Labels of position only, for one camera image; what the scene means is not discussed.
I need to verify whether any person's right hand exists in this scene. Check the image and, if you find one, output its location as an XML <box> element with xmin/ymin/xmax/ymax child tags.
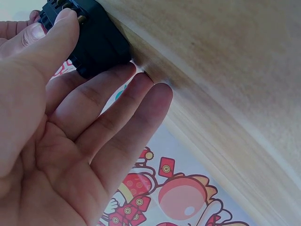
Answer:
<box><xmin>0</xmin><ymin>10</ymin><xmax>47</xmax><ymax>60</ymax></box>

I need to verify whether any person's left hand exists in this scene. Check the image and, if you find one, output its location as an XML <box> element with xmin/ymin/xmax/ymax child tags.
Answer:
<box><xmin>0</xmin><ymin>10</ymin><xmax>174</xmax><ymax>226</ymax></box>

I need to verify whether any black block with brass pins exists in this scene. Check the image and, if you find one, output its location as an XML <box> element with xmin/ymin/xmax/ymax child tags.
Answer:
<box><xmin>37</xmin><ymin>0</ymin><xmax>132</xmax><ymax>80</ymax></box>

